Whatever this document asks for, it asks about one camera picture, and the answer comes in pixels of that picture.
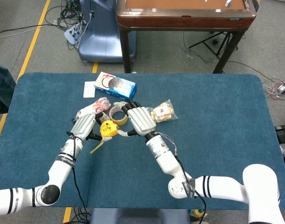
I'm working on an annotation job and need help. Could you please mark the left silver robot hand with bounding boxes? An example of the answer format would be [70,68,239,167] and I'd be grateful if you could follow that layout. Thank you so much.
[66,112,112,142]

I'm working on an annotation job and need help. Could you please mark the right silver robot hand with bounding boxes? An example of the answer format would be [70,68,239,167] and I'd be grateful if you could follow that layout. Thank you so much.
[113,99,157,138]

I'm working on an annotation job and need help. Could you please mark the yellow tape measure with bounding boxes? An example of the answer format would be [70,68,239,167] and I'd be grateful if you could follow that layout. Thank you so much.
[90,119,121,154]

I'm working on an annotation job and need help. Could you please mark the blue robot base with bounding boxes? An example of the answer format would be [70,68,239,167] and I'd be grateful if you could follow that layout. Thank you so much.
[63,0,137,63]

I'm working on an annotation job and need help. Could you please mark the yellow tape roll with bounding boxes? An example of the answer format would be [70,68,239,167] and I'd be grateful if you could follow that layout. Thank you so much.
[109,105,129,126]

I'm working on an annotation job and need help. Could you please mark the crushed plastic bottle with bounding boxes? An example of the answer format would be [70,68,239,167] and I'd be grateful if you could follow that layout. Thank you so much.
[71,97,112,124]

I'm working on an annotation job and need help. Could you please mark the clear snack bag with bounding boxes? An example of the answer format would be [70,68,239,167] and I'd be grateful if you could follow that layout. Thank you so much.
[147,99,179,124]

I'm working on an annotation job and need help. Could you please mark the white flat card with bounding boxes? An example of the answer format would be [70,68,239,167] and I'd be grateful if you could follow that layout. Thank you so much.
[83,81,96,98]

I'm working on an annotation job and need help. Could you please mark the blue table mat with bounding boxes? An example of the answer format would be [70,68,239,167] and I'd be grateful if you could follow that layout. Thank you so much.
[0,72,285,211]

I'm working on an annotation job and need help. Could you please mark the blue cookie box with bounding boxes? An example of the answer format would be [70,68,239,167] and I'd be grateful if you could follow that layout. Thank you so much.
[94,71,137,99]

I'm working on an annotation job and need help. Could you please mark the person leg in jeans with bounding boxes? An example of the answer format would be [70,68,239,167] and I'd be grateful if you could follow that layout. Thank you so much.
[0,53,17,116]

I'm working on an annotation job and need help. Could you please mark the blue-grey robot body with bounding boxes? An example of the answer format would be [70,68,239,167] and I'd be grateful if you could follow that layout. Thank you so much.
[90,208,191,224]

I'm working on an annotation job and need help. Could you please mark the black tripod stand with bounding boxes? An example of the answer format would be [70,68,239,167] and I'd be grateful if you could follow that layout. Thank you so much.
[188,31,239,59]

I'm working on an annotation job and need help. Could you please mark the yellow green toy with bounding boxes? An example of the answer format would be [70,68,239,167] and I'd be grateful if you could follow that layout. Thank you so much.
[188,209,208,221]

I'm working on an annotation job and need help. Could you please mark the brown wooden table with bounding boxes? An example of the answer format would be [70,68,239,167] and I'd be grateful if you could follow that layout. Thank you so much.
[115,0,257,74]

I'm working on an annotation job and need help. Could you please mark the black box on floor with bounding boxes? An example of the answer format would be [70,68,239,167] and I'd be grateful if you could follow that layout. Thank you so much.
[274,124,285,143]

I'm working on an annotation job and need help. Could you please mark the tangled black cables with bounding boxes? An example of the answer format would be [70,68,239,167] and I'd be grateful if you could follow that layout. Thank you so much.
[44,0,91,51]

